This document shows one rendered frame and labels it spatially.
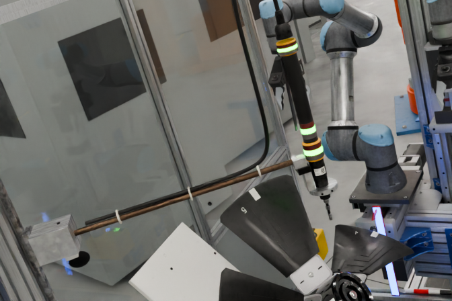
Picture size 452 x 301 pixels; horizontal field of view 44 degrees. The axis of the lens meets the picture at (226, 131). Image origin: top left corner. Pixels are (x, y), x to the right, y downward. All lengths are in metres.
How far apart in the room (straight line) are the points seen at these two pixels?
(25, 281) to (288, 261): 0.61
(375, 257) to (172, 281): 0.54
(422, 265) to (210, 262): 0.98
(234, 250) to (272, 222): 0.97
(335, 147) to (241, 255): 0.64
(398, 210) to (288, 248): 0.80
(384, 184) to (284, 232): 0.77
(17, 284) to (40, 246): 0.10
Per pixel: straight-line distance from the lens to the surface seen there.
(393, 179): 2.15
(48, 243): 1.33
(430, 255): 2.25
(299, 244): 1.44
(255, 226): 1.44
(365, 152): 2.10
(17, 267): 1.36
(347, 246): 1.63
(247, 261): 2.50
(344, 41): 2.18
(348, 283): 1.40
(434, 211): 2.18
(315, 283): 1.44
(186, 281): 1.51
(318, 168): 1.32
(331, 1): 1.79
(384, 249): 1.63
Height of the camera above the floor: 2.07
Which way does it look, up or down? 19 degrees down
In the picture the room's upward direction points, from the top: 17 degrees counter-clockwise
